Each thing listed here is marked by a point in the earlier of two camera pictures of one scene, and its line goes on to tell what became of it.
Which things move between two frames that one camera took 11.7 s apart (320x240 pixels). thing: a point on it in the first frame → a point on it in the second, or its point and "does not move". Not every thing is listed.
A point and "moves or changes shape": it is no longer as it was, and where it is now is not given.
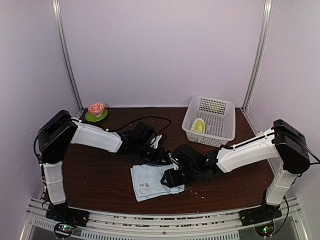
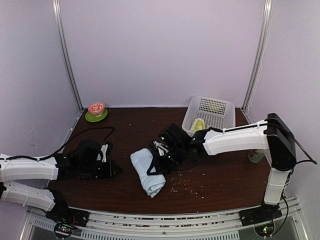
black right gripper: [170, 178] → [155, 161]
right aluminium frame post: [263, 36] does not move
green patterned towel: [198, 125] does not move
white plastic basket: [210, 121] does not move
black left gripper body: [149, 156] → [89, 169]
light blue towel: [146, 181] moves or changes shape
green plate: [91, 117] does not move
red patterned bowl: [96, 108] does not move
